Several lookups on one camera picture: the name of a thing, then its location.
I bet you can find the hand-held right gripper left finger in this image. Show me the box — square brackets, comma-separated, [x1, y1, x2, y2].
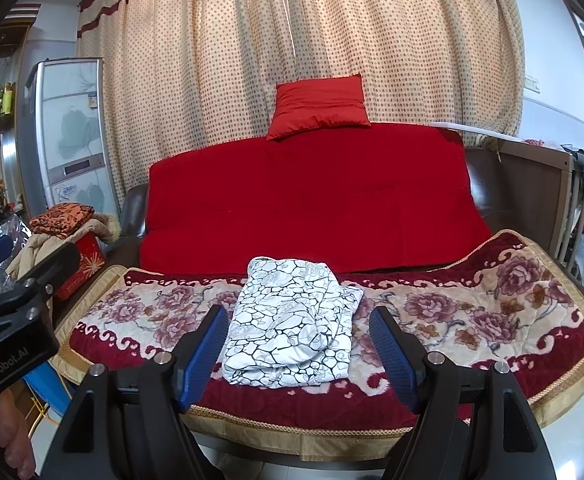
[39, 305, 230, 480]

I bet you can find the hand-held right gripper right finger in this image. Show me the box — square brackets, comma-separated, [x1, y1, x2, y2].
[369, 306, 558, 480]

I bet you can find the white crackle-print coat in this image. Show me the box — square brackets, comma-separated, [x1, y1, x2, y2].
[222, 256, 364, 388]

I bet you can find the person's left hand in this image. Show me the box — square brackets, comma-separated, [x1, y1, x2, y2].
[0, 390, 38, 480]

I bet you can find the beige furry coat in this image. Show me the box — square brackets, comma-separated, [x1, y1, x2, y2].
[9, 212, 122, 281]

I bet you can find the red cardboard box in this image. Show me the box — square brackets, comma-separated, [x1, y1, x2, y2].
[54, 234, 107, 301]

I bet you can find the silver foil sheet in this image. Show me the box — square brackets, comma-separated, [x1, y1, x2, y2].
[0, 215, 30, 286]

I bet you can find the orange patterned cloth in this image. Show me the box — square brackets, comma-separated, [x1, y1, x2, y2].
[29, 202, 95, 240]

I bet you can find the blue stool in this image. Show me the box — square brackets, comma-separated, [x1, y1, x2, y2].
[24, 360, 70, 411]

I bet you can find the floral plush blanket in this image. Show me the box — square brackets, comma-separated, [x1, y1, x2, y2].
[54, 230, 584, 448]

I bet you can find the standing air conditioner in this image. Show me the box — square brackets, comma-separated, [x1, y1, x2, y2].
[24, 57, 123, 211]

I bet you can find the red blanket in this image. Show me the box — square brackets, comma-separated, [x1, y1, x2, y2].
[138, 122, 494, 273]

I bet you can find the wooden crib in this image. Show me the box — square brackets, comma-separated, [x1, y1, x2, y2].
[497, 139, 584, 291]

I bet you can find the white board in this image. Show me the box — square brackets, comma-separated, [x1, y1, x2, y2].
[434, 121, 520, 142]

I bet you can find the beige dotted curtain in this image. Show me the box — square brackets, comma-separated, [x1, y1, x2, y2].
[76, 0, 525, 201]

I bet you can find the red pillow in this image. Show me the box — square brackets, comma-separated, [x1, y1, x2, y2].
[266, 74, 372, 142]

